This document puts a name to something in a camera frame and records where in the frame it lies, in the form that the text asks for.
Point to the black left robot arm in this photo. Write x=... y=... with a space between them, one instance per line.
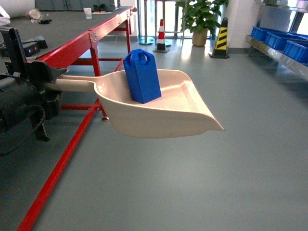
x=22 y=91

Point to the blue 3D printed part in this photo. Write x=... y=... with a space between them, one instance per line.
x=142 y=76

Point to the blue crate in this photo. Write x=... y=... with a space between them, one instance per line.
x=278 y=41
x=260 y=33
x=297 y=50

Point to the red table frame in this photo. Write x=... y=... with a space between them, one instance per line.
x=81 y=50

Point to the yellow black traffic cone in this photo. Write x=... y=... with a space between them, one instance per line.
x=220 y=48

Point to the blue crate far right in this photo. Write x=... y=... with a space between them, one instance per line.
x=297 y=50

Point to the blue crate rear right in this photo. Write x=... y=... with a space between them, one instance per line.
x=260 y=33

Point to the red white traffic cone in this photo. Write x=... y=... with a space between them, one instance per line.
x=161 y=41

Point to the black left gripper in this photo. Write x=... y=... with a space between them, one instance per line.
x=22 y=90

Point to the beige plastic dustpan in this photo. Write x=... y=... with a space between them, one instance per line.
x=179 y=112

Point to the potted green plant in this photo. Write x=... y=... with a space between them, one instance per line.
x=200 y=17

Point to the black box left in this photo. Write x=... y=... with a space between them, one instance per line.
x=34 y=45

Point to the blue crate right front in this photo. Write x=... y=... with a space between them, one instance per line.
x=278 y=41

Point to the steel roller shelf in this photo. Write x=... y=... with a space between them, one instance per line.
x=298 y=6

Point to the white paper cup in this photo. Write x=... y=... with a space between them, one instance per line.
x=88 y=13

